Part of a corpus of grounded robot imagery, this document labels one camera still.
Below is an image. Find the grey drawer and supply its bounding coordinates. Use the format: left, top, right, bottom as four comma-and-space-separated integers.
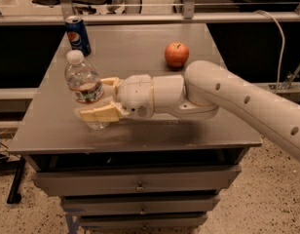
61, 193, 219, 215
79, 213, 206, 230
32, 165, 241, 196

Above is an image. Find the grey drawer cabinet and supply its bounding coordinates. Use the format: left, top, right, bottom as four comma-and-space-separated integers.
8, 22, 263, 234

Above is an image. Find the metal window frame rail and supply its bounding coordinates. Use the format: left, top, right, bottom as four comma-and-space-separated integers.
0, 12, 300, 25

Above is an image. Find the top grey drawer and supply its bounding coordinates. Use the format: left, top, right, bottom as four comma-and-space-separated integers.
32, 165, 241, 196

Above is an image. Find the red apple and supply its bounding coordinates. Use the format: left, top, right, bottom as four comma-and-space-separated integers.
165, 42, 189, 68

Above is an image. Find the clear plastic water bottle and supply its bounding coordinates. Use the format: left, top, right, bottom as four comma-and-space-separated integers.
64, 49, 111, 131

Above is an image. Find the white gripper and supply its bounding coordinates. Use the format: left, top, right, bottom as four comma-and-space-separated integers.
74, 75, 154, 122

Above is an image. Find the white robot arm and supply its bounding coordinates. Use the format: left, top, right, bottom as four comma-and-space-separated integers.
75, 60, 300, 162

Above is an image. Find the blue Pepsi can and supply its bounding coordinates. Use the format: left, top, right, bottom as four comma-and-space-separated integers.
65, 16, 92, 57

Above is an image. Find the black floor stand leg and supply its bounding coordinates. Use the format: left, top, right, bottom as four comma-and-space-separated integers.
7, 157, 25, 205

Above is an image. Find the bottom grey drawer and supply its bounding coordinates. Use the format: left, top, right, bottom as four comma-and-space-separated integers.
79, 213, 206, 230

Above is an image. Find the white cable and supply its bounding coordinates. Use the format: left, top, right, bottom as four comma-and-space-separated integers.
255, 10, 286, 93

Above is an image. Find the middle grey drawer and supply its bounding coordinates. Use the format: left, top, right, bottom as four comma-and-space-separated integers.
61, 193, 219, 215

